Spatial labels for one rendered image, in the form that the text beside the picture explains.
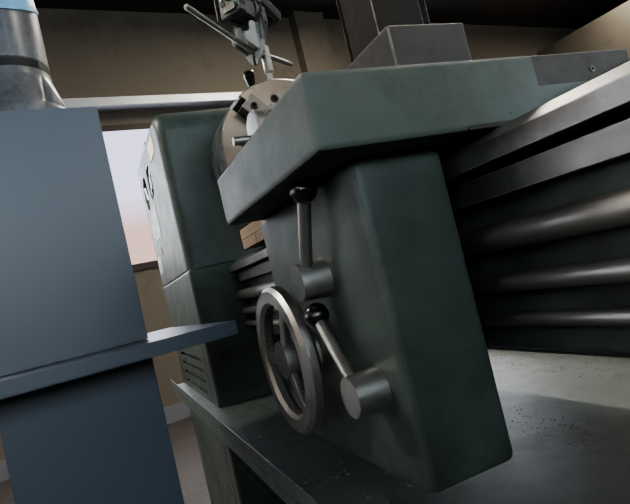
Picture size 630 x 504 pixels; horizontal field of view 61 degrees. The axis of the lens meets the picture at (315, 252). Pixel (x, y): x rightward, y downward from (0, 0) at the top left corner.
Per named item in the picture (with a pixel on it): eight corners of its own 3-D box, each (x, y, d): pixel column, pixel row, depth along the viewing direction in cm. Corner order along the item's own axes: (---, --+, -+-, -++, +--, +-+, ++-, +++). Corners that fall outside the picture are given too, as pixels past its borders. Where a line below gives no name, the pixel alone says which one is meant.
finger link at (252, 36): (242, 59, 117) (234, 19, 117) (260, 65, 122) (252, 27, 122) (252, 53, 115) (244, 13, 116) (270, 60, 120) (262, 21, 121)
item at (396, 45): (323, 136, 74) (314, 100, 74) (385, 128, 78) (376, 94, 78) (397, 70, 55) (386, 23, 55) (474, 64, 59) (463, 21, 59)
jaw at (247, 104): (270, 149, 120) (227, 116, 118) (282, 133, 122) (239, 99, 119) (285, 133, 110) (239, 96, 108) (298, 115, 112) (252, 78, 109)
